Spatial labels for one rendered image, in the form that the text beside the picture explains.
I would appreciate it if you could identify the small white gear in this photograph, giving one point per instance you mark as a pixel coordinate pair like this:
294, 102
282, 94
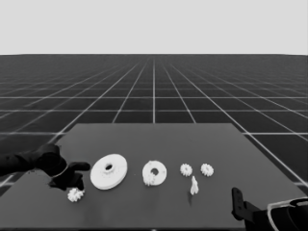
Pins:
147, 182
189, 171
72, 196
210, 171

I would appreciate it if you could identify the large thick white disc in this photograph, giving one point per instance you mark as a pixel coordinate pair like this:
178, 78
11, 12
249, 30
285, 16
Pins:
101, 178

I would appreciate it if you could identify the small white T-shaped piece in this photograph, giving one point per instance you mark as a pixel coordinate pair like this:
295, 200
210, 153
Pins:
194, 188

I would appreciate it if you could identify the white round carrier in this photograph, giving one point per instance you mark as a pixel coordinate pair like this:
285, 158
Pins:
162, 174

